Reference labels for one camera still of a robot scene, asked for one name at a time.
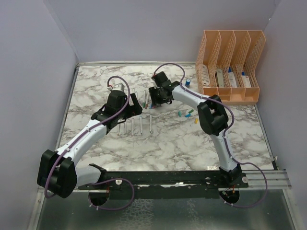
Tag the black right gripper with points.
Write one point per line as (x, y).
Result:
(154, 100)

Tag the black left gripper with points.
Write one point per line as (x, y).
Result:
(136, 107)

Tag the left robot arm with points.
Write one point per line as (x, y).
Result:
(57, 171)

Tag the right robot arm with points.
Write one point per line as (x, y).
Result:
(212, 117)

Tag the blue grey stamp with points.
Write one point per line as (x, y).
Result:
(187, 83)

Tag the white box in organizer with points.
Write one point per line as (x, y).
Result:
(205, 75)

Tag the blue white box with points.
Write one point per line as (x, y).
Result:
(232, 78)

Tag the orange file organizer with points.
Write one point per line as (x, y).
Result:
(238, 49)

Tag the red white box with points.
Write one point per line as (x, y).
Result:
(246, 80)

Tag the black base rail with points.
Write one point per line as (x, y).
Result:
(163, 185)

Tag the aluminium frame rail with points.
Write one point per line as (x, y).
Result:
(267, 179)

